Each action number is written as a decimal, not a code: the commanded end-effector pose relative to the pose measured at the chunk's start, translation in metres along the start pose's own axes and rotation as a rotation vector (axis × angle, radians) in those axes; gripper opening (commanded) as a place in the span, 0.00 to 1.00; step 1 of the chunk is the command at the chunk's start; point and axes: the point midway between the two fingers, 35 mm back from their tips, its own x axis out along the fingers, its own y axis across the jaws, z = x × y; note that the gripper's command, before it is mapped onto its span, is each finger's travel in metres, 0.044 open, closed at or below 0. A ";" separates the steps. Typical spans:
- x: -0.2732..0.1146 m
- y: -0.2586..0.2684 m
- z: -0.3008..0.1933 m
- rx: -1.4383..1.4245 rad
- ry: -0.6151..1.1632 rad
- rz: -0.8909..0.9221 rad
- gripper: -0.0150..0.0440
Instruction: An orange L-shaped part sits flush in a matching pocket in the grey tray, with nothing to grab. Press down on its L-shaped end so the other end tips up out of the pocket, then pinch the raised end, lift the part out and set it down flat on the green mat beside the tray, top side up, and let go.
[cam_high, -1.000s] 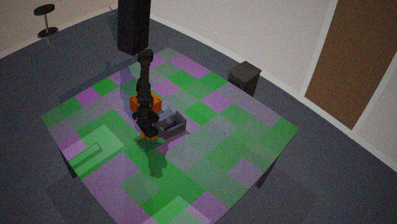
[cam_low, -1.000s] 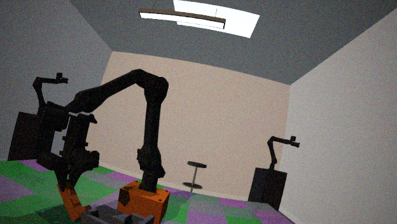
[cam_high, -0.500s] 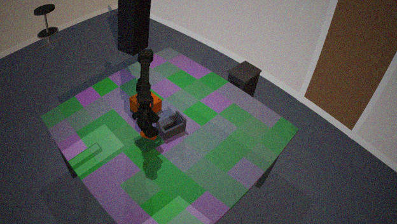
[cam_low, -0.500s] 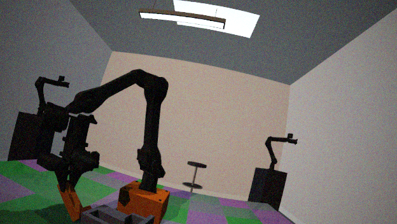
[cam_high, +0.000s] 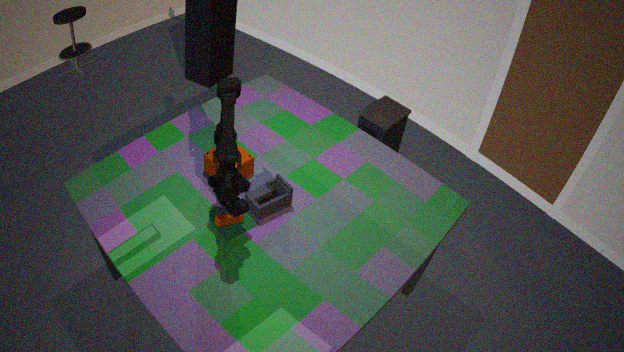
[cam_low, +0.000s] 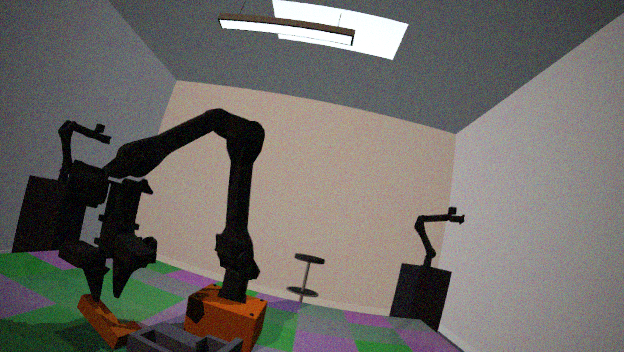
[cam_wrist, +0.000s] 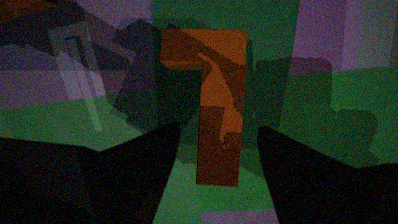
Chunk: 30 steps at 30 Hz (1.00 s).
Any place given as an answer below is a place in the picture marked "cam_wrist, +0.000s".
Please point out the orange l-shaped part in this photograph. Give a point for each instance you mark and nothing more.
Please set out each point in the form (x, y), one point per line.
(221, 55)

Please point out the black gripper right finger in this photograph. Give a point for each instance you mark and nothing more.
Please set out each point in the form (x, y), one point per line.
(309, 187)

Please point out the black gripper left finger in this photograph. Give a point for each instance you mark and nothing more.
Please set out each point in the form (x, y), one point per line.
(120, 185)

